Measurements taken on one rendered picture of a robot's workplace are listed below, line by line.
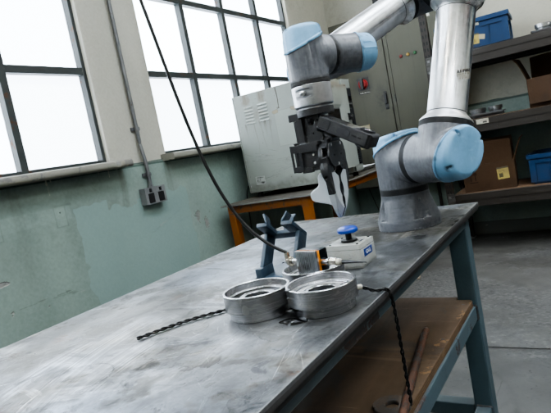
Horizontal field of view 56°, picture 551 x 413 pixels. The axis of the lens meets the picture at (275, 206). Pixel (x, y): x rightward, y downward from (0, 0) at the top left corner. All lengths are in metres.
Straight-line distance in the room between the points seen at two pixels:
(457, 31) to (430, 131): 0.23
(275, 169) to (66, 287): 1.43
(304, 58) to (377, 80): 3.76
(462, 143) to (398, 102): 3.52
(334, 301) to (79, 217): 1.94
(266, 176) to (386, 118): 1.74
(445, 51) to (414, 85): 3.40
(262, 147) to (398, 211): 2.08
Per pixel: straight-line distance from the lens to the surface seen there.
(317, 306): 0.73
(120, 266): 2.68
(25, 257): 2.39
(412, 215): 1.25
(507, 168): 4.24
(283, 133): 3.17
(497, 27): 4.27
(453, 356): 1.29
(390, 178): 1.26
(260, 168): 3.28
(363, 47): 1.06
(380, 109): 4.72
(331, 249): 0.99
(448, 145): 1.13
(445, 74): 1.22
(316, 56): 0.98
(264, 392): 0.57
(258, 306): 0.77
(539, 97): 4.15
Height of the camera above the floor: 1.04
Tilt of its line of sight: 6 degrees down
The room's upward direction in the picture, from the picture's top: 11 degrees counter-clockwise
